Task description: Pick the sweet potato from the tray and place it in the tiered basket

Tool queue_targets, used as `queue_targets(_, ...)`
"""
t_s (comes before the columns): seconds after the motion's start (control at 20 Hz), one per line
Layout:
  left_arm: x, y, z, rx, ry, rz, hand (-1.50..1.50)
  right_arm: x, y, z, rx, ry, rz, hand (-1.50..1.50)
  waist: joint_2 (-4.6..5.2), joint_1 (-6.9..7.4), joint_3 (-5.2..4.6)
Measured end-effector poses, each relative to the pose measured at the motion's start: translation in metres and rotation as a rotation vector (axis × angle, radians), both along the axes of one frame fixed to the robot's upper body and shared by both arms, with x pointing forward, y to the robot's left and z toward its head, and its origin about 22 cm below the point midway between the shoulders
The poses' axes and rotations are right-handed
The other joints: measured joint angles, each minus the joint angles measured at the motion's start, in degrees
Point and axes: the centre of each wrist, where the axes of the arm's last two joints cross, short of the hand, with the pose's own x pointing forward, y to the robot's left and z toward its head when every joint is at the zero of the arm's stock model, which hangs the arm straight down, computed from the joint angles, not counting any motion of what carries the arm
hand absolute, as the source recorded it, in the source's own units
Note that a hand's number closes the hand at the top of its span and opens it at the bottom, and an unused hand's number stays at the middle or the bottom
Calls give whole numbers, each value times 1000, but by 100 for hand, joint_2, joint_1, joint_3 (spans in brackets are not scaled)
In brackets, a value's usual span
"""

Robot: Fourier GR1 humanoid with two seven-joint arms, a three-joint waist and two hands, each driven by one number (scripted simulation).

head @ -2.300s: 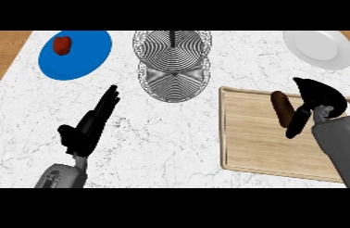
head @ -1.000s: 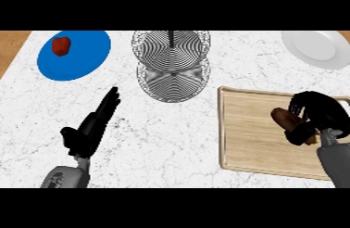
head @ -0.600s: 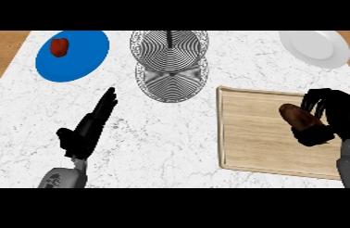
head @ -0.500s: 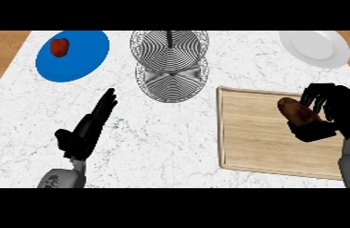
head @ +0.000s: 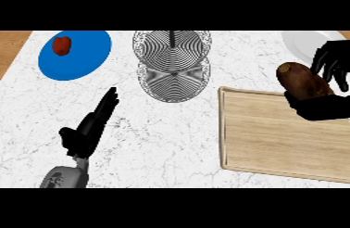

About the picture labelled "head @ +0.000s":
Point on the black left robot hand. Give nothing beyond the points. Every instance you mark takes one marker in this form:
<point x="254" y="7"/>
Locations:
<point x="88" y="128"/>

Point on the brown sweet potato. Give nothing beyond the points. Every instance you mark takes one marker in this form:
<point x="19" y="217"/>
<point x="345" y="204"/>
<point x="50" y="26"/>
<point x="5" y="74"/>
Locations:
<point x="302" y="81"/>

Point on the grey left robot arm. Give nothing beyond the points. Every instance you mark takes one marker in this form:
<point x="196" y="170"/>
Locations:
<point x="64" y="176"/>

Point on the pale wooden tray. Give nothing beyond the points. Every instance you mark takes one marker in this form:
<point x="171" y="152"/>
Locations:
<point x="282" y="136"/>

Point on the blue round plate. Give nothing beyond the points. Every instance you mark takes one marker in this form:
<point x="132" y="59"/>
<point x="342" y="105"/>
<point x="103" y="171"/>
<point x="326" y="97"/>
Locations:
<point x="75" y="55"/>

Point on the red bell pepper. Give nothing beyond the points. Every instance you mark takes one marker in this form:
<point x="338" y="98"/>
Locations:
<point x="60" y="45"/>

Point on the white round plate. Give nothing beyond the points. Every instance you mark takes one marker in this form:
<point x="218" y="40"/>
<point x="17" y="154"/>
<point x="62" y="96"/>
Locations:
<point x="302" y="46"/>

